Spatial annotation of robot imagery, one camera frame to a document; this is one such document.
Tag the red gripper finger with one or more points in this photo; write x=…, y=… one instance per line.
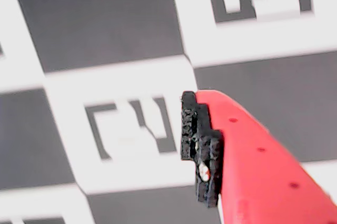
x=258, y=168

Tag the black white marker board mat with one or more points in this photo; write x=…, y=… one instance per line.
x=105, y=37

